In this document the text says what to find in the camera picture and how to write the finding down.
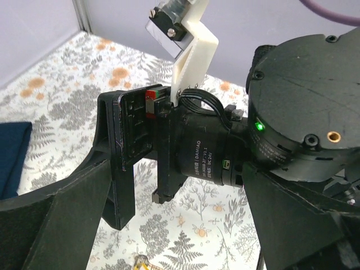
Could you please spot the key with yellow tag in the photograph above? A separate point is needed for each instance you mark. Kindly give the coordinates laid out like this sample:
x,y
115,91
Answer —
x,y
141,261

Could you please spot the folded dark blue cloth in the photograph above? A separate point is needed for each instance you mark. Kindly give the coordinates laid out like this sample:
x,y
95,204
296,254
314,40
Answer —
x,y
15,138

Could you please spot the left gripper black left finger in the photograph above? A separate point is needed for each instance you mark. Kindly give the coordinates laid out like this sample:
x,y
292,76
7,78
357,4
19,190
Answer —
x,y
54,227

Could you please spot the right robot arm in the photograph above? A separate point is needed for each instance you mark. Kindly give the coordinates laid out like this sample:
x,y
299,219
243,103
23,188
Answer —
x,y
296,153

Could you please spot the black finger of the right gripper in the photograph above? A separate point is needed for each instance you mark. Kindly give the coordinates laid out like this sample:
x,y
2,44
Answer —
x,y
102,186

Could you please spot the left aluminium frame post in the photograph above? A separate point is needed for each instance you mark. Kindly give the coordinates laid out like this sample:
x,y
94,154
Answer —
x,y
82,15

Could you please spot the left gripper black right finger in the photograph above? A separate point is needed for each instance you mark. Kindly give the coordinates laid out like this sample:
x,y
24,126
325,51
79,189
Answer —
x,y
298,228

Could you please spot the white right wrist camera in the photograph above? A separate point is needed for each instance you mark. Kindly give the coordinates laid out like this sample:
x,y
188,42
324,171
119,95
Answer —
x,y
176,26

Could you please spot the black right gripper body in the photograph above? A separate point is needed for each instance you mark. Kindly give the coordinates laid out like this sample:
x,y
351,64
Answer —
x,y
148,129

